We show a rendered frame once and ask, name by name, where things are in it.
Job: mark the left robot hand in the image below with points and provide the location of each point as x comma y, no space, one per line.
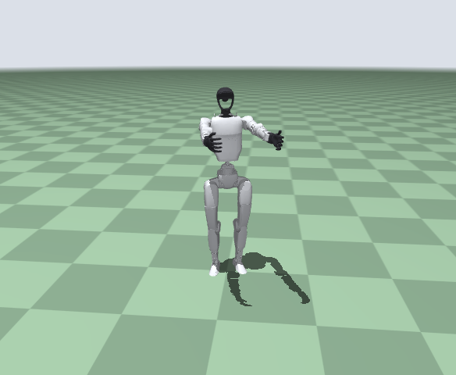
276,139

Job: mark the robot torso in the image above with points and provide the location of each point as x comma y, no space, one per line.
230,130

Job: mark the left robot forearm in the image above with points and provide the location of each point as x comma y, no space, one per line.
262,133

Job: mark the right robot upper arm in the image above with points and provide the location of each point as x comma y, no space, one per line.
206,124

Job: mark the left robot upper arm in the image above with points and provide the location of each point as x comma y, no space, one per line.
250,124

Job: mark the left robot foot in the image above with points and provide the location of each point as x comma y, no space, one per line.
239,267

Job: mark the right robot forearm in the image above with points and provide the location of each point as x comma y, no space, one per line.
203,134

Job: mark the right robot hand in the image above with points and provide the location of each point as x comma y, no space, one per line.
208,142

